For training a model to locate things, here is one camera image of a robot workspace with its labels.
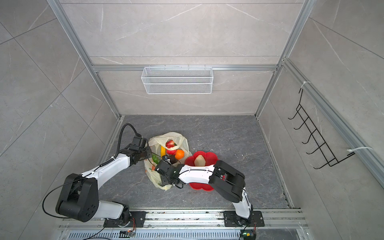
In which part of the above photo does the cream translucent plastic bag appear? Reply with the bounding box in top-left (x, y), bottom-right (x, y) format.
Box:
top-left (145, 132), bottom-right (192, 191)

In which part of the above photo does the red flower-shaped plastic plate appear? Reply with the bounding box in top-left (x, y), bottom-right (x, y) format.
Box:
top-left (179, 151), bottom-right (219, 192)

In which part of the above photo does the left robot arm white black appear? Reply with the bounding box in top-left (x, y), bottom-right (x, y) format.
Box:
top-left (56, 136), bottom-right (152, 227)

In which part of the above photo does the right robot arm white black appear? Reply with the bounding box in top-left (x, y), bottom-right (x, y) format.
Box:
top-left (155, 160), bottom-right (253, 221)

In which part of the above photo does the fake dark brown fruit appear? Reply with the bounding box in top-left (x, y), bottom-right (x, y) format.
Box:
top-left (168, 155), bottom-right (180, 165)

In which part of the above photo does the fake orange fruit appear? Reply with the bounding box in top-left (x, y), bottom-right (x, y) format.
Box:
top-left (175, 149), bottom-right (185, 160)

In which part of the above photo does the fake yellow banana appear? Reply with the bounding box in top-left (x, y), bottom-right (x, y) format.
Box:
top-left (161, 146), bottom-right (167, 157)

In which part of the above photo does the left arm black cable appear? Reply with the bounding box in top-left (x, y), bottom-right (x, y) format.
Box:
top-left (115, 122), bottom-right (142, 160)

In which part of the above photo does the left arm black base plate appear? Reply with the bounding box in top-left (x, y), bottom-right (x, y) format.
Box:
top-left (103, 211), bottom-right (147, 228)

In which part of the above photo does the aluminium rail frame front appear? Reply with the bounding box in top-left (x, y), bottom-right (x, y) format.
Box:
top-left (53, 209), bottom-right (313, 240)

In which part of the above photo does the white wire mesh basket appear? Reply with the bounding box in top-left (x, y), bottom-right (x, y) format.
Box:
top-left (141, 67), bottom-right (214, 95)

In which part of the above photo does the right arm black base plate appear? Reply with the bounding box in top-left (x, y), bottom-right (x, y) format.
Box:
top-left (223, 211), bottom-right (265, 227)

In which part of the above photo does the black wire hook rack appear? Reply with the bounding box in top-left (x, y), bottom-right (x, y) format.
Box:
top-left (288, 89), bottom-right (355, 170)

